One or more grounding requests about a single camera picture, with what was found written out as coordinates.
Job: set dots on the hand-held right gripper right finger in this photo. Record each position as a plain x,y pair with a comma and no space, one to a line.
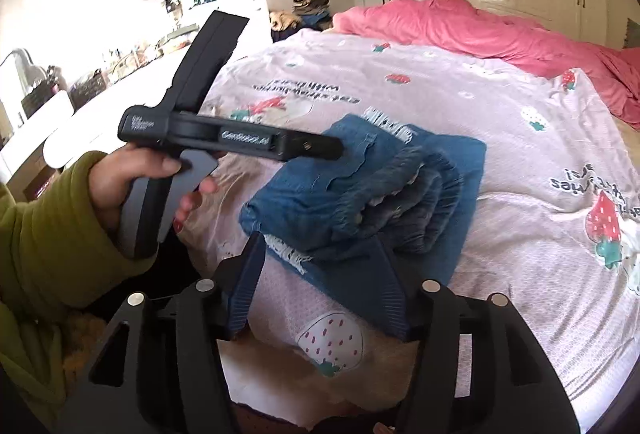
395,299

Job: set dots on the blue denim jeans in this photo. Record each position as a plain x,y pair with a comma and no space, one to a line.
325,209

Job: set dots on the pile of dark clothes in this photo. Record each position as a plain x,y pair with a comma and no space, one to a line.
305,11

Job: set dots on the pink duvet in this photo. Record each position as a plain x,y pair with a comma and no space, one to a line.
475,28

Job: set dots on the grey pillow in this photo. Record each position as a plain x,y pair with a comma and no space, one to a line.
632,33

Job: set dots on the white cluttered desk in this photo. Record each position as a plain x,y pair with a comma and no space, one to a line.
150,63

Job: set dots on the person's left forearm green sleeve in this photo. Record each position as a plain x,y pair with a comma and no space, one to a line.
50,239

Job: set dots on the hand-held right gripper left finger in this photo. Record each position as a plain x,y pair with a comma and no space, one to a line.
246,289

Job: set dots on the black storage basket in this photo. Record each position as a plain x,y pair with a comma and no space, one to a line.
89,89
42,98

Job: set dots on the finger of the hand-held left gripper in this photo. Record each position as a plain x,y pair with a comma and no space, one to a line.
312,148

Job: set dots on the person's left hand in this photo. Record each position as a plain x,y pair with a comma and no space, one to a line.
125,166

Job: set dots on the pink strawberry print bedsheet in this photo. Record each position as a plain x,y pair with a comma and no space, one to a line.
525,239

